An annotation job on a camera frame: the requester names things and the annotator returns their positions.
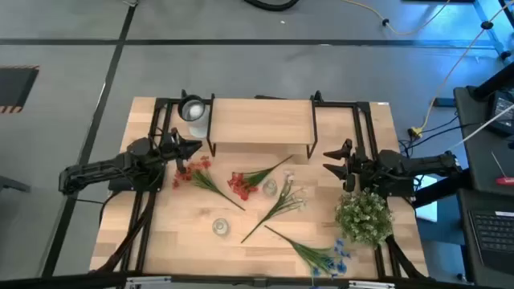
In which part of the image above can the yellow cable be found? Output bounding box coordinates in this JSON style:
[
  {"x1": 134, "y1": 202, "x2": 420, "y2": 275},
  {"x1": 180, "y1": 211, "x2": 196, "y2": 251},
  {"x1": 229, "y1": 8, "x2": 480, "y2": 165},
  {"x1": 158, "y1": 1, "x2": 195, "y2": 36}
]
[{"x1": 341, "y1": 0, "x2": 514, "y2": 138}]

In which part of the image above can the blue cable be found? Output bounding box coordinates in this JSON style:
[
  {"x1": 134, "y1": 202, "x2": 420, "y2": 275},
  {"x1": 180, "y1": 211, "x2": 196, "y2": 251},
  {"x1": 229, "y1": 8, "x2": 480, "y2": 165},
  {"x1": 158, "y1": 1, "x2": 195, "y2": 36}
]
[{"x1": 398, "y1": 113, "x2": 483, "y2": 158}]

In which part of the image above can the wooden shelf with black legs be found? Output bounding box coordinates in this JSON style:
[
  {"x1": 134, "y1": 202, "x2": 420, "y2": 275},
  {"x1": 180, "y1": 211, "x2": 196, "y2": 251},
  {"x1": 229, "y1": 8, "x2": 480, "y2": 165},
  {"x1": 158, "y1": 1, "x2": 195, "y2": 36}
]
[{"x1": 206, "y1": 92, "x2": 320, "y2": 160}]

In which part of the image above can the red artificial flower bunch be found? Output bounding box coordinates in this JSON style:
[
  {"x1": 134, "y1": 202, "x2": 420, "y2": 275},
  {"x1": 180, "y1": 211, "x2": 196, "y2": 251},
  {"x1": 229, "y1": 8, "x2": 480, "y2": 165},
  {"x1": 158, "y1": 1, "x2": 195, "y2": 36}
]
[{"x1": 226, "y1": 154, "x2": 295, "y2": 202}]

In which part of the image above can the orange artificial flower bunch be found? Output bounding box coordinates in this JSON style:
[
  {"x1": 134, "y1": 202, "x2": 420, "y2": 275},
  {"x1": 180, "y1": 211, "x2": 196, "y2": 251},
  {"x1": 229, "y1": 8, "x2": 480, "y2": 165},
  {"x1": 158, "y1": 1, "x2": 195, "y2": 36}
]
[{"x1": 171, "y1": 155, "x2": 247, "y2": 212}]

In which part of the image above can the red handled tool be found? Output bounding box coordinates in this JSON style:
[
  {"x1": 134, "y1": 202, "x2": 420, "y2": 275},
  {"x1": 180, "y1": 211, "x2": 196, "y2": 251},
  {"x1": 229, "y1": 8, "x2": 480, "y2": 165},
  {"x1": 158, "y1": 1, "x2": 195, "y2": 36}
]
[{"x1": 491, "y1": 151, "x2": 514, "y2": 187}]

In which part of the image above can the black hose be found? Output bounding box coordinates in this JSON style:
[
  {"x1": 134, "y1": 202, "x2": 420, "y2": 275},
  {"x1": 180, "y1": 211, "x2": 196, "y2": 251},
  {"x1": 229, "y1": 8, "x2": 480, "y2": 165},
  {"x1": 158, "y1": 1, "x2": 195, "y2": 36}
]
[{"x1": 243, "y1": 0, "x2": 300, "y2": 13}]

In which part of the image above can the white artificial flower bunch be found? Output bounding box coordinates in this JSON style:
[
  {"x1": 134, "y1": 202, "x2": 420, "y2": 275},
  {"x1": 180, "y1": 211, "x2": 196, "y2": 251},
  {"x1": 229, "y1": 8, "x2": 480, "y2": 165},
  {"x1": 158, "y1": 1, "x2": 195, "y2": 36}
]
[{"x1": 239, "y1": 169, "x2": 308, "y2": 245}]

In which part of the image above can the blue artificial flower bunch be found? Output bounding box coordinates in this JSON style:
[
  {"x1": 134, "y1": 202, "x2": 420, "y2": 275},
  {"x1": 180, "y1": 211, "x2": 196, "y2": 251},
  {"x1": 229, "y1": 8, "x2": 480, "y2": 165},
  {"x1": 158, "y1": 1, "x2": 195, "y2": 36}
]
[{"x1": 263, "y1": 224, "x2": 353, "y2": 288}]

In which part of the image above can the clear glass vase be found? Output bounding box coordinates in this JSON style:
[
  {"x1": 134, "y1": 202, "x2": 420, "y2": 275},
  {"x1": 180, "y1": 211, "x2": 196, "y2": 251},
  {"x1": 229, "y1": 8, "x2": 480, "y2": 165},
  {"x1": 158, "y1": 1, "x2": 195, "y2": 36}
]
[
  {"x1": 262, "y1": 178, "x2": 279, "y2": 198},
  {"x1": 211, "y1": 217, "x2": 231, "y2": 238}
]

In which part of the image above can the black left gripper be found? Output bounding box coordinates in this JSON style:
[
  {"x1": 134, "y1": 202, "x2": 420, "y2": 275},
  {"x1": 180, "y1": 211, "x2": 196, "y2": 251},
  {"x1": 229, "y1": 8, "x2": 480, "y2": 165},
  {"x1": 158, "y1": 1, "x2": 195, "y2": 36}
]
[{"x1": 158, "y1": 127, "x2": 204, "y2": 175}]

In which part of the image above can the black metal mounting frame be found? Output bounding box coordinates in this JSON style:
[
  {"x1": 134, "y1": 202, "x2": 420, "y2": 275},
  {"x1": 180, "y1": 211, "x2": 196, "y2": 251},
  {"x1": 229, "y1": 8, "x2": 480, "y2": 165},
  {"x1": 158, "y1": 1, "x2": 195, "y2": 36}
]
[
  {"x1": 90, "y1": 95, "x2": 216, "y2": 275},
  {"x1": 254, "y1": 90, "x2": 431, "y2": 281}
]

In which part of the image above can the black laptop keyboard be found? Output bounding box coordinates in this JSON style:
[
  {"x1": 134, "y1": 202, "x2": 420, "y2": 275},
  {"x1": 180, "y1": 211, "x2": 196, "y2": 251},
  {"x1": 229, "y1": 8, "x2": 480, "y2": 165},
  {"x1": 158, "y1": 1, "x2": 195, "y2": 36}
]
[{"x1": 467, "y1": 210, "x2": 514, "y2": 276}]

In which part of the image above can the green artificial bush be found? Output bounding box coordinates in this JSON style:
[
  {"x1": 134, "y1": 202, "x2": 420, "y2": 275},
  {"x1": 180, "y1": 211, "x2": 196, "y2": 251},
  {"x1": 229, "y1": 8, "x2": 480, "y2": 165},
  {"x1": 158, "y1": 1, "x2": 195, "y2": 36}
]
[{"x1": 333, "y1": 188, "x2": 395, "y2": 248}]

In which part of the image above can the white cable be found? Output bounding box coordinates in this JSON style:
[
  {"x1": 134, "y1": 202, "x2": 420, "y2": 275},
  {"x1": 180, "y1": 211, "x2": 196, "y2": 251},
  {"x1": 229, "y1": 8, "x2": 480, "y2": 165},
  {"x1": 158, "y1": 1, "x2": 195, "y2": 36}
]
[{"x1": 447, "y1": 102, "x2": 514, "y2": 152}]

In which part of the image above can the black floor mat striped edge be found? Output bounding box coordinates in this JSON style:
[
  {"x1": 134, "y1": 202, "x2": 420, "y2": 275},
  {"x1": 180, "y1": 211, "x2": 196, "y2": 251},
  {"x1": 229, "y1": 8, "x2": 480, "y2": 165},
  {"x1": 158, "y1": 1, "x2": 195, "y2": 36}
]
[{"x1": 0, "y1": 64, "x2": 41, "y2": 115}]

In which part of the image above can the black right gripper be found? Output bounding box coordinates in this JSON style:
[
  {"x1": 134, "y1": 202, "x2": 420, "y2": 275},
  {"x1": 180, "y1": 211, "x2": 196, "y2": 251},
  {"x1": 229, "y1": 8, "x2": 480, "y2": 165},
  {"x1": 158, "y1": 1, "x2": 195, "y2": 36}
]
[{"x1": 322, "y1": 138, "x2": 377, "y2": 193}]

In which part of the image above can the white cylinder with black rim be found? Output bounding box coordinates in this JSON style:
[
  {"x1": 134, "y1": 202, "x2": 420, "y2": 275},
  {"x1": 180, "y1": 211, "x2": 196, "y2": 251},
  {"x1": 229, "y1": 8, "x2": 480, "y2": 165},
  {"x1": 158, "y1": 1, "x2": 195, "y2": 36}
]
[{"x1": 177, "y1": 94, "x2": 211, "y2": 140}]

